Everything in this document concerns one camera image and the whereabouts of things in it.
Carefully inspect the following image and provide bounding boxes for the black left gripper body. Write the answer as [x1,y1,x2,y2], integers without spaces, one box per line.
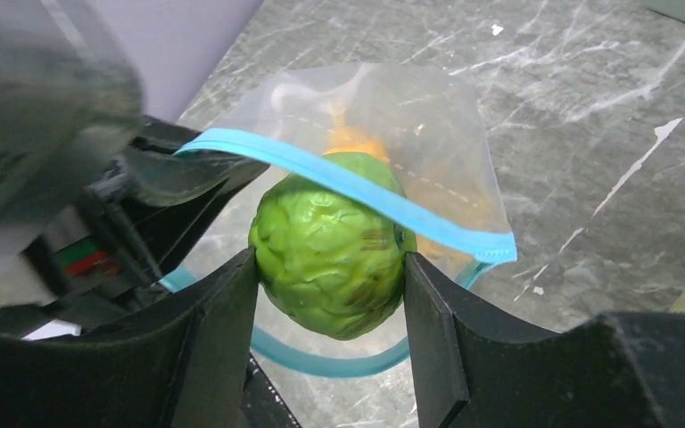
[0,1,194,286]

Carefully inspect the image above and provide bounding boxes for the green custard apple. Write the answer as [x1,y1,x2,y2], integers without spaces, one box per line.
[248,174,417,341]

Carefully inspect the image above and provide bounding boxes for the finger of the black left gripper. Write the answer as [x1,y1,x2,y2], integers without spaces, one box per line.
[120,116,268,276]

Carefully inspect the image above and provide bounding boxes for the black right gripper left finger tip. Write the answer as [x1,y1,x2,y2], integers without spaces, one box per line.
[0,249,258,427]

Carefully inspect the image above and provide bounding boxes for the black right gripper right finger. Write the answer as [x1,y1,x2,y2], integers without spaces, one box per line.
[405,253,685,427]

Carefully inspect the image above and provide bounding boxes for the clear zip bag blue zipper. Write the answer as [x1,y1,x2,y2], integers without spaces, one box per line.
[177,62,517,378]

